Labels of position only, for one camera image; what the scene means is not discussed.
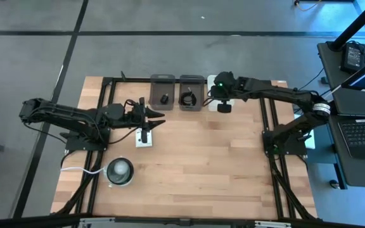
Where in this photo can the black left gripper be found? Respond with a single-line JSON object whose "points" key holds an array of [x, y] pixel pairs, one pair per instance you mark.
{"points": [[138, 117]]}

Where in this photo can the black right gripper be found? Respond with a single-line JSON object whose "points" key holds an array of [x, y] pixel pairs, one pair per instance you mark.
{"points": [[223, 92]]}

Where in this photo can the small black adapter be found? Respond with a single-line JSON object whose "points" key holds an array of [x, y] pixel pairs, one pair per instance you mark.
{"points": [[164, 99]]}

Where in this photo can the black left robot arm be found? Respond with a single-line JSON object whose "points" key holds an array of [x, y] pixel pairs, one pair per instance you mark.
{"points": [[74, 115]]}

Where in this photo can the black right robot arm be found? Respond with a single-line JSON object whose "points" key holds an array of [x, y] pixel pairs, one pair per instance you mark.
{"points": [[280, 92]]}

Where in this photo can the white plastic bin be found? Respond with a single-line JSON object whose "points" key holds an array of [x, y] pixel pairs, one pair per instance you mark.
{"points": [[212, 106]]}

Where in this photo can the grey translucent plastic bin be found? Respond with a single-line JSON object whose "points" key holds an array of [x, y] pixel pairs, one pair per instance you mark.
{"points": [[157, 88], [198, 85]]}

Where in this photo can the black rimmed round lamp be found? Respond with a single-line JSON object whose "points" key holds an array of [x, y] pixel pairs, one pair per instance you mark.
{"points": [[119, 171]]}

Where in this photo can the white paper sheet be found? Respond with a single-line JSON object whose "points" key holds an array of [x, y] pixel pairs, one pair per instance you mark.
{"points": [[310, 142]]}

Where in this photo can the black desk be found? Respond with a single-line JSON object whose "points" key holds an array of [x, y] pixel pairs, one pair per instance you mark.
{"points": [[328, 63]]}

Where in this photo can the black power adapter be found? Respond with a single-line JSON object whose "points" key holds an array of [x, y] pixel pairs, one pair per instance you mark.
{"points": [[352, 57]]}

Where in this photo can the black caster wheel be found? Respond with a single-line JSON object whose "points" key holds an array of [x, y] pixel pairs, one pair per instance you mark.
{"points": [[334, 184]]}

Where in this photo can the black laptop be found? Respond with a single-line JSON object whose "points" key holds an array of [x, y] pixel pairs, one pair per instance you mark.
{"points": [[363, 136]]}

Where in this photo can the black pole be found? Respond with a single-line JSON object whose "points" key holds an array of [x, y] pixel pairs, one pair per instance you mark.
{"points": [[356, 22]]}

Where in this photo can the black crossbeam with silver brackets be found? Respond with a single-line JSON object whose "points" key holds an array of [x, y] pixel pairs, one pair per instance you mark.
{"points": [[27, 221]]}

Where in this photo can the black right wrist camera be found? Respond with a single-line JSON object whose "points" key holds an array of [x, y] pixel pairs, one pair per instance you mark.
{"points": [[224, 108]]}

